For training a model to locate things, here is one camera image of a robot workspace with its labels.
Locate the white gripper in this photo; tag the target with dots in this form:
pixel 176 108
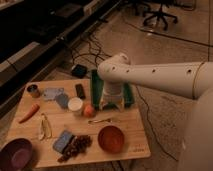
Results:
pixel 112 93

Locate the orange apple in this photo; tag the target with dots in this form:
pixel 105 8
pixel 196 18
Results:
pixel 89 111

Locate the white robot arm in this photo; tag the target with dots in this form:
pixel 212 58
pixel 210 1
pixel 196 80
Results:
pixel 192 80

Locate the white plastic cup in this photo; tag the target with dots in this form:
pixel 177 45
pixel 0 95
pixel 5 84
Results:
pixel 75 105

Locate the green plastic tray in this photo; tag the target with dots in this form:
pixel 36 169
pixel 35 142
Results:
pixel 96 87

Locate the metal fork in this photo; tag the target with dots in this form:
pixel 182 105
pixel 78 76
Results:
pixel 100 121

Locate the black rectangular block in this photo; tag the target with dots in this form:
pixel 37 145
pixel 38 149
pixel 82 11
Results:
pixel 80 91

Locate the black power adapter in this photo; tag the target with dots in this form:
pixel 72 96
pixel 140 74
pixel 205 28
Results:
pixel 79 71

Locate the red bowl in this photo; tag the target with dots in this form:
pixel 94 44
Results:
pixel 111 139

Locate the dark round blue object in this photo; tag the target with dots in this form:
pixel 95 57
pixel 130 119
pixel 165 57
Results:
pixel 62 100

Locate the bunch of dark grapes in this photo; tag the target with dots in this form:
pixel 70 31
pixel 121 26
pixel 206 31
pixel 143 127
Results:
pixel 78 145

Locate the grey blue cloth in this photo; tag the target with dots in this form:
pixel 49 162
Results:
pixel 49 94

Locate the blue sponge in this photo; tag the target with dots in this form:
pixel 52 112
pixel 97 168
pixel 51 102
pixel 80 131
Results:
pixel 62 141

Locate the orange carrot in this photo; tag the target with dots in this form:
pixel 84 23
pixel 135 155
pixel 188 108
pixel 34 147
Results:
pixel 30 113

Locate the black office chair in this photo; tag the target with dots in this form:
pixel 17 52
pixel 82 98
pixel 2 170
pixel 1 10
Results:
pixel 160 14

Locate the purple bowl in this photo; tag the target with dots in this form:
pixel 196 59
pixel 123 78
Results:
pixel 15 155

